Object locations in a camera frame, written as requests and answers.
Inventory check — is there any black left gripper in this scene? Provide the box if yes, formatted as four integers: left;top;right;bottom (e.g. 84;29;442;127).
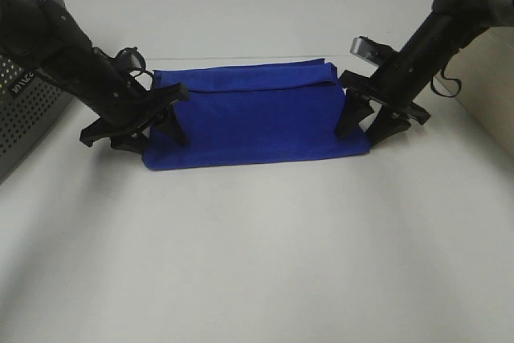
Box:
80;47;190;155

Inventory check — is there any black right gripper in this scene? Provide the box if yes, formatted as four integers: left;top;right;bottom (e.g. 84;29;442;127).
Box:
334;52;430;145

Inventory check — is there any blue microfibre towel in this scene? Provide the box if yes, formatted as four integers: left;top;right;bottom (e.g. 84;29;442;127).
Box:
142;59;370;170

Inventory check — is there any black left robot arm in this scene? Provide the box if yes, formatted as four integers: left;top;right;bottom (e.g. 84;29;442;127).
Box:
1;0;189;154

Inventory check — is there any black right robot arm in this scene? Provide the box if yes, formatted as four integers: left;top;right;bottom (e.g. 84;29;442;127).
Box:
334;0;513;145

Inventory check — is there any beige storage bin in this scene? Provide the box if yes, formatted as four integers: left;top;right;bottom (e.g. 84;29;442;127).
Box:
452;0;514;129

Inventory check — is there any grey perforated plastic basket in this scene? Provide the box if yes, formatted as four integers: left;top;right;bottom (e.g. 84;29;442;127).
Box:
1;0;73;181

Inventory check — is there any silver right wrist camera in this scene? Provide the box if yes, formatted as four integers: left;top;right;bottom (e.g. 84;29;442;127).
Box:
350;36;397;67

